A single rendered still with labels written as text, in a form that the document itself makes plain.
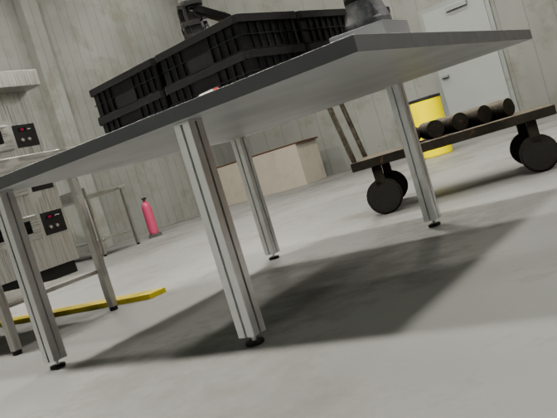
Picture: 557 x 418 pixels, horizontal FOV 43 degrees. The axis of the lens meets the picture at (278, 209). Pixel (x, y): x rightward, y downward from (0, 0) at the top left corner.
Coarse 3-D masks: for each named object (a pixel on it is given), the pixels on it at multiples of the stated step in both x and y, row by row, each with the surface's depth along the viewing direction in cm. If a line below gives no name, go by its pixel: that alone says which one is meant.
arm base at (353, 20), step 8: (352, 0) 218; (360, 0) 217; (368, 0) 216; (376, 0) 217; (352, 8) 218; (360, 8) 216; (368, 8) 216; (376, 8) 216; (384, 8) 218; (352, 16) 218; (360, 16) 216; (368, 16) 216; (376, 16) 215; (384, 16) 216; (352, 24) 218; (360, 24) 216
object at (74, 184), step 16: (0, 160) 319; (16, 160) 326; (32, 160) 334; (0, 176) 354; (80, 192) 357; (80, 208) 355; (96, 240) 359; (96, 256) 357; (96, 272) 358; (0, 288) 309; (48, 288) 334; (112, 288) 360; (0, 304) 308; (16, 304) 317; (112, 304) 358; (0, 320) 310; (16, 336) 310; (16, 352) 309
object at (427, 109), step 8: (432, 96) 853; (416, 104) 857; (424, 104) 854; (432, 104) 854; (440, 104) 861; (416, 112) 860; (424, 112) 855; (432, 112) 854; (440, 112) 859; (416, 120) 864; (424, 120) 857; (424, 152) 870; (432, 152) 862; (440, 152) 860; (448, 152) 863
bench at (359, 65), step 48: (336, 48) 159; (384, 48) 168; (432, 48) 200; (480, 48) 254; (240, 96) 176; (288, 96) 215; (336, 96) 278; (96, 144) 207; (144, 144) 232; (192, 144) 194; (240, 144) 364; (0, 192) 246; (432, 192) 317; (240, 288) 196; (48, 336) 250; (240, 336) 200
